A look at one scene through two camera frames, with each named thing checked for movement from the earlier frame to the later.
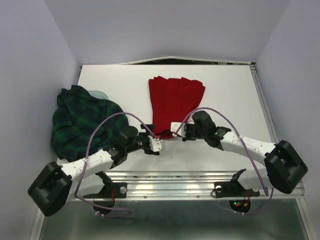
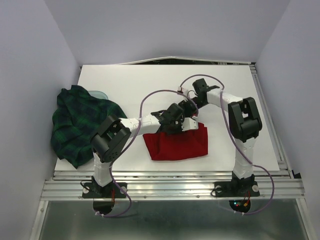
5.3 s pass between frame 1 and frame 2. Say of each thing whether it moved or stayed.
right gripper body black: moved
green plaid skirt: stayed
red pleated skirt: moved
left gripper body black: moved
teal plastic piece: stayed
